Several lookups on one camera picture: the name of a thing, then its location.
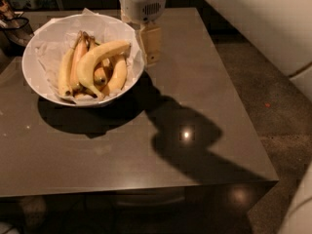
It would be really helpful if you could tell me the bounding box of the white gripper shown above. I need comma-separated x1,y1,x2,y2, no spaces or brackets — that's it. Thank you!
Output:
119,0,167,65

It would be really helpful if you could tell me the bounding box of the large yellow top banana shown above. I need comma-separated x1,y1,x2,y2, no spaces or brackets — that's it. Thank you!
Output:
76,40,131,99

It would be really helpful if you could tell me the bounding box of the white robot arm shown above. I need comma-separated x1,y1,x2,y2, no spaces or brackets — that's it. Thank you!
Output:
204,0,312,234

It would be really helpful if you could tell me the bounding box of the yellow banana right side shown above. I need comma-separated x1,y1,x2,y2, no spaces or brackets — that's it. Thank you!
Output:
101,55,128,96

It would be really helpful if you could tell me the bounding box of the short brown-tipped middle banana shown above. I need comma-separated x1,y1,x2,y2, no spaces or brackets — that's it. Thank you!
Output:
94,59,112,87

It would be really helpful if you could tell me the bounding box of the yellow banana far left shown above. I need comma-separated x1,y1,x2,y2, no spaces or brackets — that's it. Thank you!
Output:
58,33,81,97

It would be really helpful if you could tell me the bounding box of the white bowl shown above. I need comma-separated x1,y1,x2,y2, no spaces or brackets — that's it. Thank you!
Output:
21,13,144,107

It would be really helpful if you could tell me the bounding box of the white paper liner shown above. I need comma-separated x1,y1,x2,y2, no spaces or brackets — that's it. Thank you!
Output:
22,12,144,107

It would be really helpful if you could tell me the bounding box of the dark wire basket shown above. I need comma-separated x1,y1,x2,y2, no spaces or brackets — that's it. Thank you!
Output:
0,17,34,53

